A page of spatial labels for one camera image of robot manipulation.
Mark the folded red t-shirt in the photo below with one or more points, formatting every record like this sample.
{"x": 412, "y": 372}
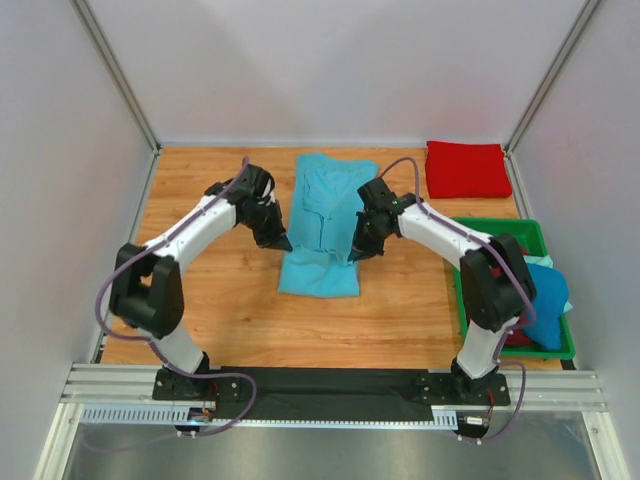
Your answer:
{"x": 455, "y": 170}

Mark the green plastic bin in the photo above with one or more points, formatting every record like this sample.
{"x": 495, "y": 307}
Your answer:
{"x": 529, "y": 235}

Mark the dark red t-shirt in bin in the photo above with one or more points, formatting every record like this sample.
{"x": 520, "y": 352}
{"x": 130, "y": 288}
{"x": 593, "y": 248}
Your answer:
{"x": 518, "y": 338}

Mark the right aluminium corner post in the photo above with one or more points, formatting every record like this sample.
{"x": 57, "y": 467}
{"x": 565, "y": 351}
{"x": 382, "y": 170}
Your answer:
{"x": 578, "y": 29}

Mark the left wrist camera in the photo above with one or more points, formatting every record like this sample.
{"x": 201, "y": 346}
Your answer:
{"x": 256, "y": 184}

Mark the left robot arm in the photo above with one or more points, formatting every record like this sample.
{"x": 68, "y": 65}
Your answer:
{"x": 146, "y": 288}

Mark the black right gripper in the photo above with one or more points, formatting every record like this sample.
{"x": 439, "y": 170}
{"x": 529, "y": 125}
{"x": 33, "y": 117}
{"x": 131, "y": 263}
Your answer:
{"x": 359, "y": 246}

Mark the mint green t-shirt in bin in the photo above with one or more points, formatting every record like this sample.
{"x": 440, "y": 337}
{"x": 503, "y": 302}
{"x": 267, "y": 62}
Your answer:
{"x": 546, "y": 261}

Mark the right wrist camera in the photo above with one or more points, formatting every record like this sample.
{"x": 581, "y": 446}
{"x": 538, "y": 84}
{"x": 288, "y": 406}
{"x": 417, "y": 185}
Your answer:
{"x": 376, "y": 196}

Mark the blue t-shirt in bin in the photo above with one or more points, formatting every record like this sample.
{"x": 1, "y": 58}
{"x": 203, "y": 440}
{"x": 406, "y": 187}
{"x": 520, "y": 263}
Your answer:
{"x": 552, "y": 295}

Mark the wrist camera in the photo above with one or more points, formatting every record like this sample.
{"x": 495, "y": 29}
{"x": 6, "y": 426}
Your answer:
{"x": 376, "y": 196}
{"x": 256, "y": 184}

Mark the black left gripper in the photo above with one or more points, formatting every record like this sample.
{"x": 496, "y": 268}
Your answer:
{"x": 276, "y": 230}

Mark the light blue t-shirt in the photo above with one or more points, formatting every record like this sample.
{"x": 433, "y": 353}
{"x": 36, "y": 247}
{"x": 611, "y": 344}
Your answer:
{"x": 322, "y": 223}

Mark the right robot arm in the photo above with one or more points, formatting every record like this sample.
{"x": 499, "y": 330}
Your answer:
{"x": 496, "y": 283}

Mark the left aluminium corner post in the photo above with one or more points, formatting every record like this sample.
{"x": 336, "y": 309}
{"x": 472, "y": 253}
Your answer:
{"x": 98, "y": 38}

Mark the aluminium corner post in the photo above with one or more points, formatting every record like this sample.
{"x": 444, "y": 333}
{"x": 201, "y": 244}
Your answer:
{"x": 578, "y": 29}
{"x": 98, "y": 38}

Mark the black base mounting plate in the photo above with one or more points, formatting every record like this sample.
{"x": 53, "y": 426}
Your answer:
{"x": 315, "y": 394}

